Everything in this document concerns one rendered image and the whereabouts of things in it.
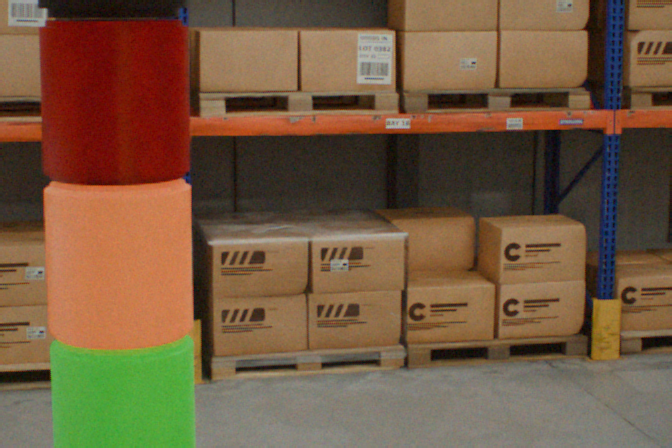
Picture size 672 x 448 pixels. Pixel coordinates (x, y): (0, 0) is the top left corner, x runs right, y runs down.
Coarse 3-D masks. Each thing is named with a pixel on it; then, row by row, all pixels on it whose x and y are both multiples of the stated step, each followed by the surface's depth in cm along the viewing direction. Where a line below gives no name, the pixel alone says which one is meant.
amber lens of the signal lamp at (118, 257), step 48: (48, 192) 45; (96, 192) 44; (144, 192) 44; (48, 240) 45; (96, 240) 44; (144, 240) 44; (48, 288) 46; (96, 288) 44; (144, 288) 44; (96, 336) 44; (144, 336) 45
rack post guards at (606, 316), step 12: (600, 300) 855; (612, 300) 856; (600, 312) 857; (612, 312) 858; (600, 324) 858; (612, 324) 859; (192, 336) 804; (600, 336) 859; (612, 336) 861; (600, 348) 860; (612, 348) 862; (588, 360) 862; (204, 384) 811
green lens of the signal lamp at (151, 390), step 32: (64, 352) 45; (96, 352) 45; (128, 352) 45; (160, 352) 45; (192, 352) 47; (64, 384) 45; (96, 384) 45; (128, 384) 45; (160, 384) 45; (192, 384) 47; (64, 416) 46; (96, 416) 45; (128, 416) 45; (160, 416) 45; (192, 416) 47
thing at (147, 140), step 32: (64, 32) 43; (96, 32) 43; (128, 32) 43; (160, 32) 43; (64, 64) 43; (96, 64) 43; (128, 64) 43; (160, 64) 44; (64, 96) 43; (96, 96) 43; (128, 96) 43; (160, 96) 44; (64, 128) 44; (96, 128) 43; (128, 128) 43; (160, 128) 44; (64, 160) 44; (96, 160) 43; (128, 160) 43; (160, 160) 44
